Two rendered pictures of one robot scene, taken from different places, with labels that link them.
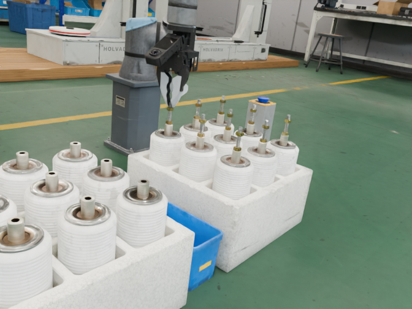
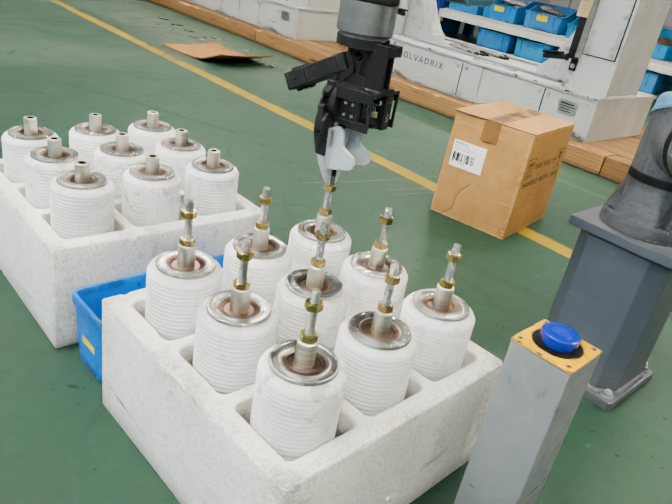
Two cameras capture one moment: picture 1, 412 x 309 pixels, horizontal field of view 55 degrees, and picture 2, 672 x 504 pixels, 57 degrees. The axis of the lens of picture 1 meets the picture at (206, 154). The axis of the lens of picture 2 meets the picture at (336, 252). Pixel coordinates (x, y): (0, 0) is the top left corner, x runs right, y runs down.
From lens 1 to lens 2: 1.37 m
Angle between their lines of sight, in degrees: 85
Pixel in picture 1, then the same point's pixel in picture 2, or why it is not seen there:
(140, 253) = (29, 214)
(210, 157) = (228, 258)
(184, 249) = (45, 258)
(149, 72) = (632, 216)
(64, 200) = (97, 154)
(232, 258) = (105, 387)
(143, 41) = (650, 142)
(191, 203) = not seen: hidden behind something
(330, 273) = not seen: outside the picture
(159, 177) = not seen: hidden behind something
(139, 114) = (571, 287)
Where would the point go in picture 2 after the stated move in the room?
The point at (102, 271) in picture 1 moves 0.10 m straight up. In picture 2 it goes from (14, 195) to (10, 138)
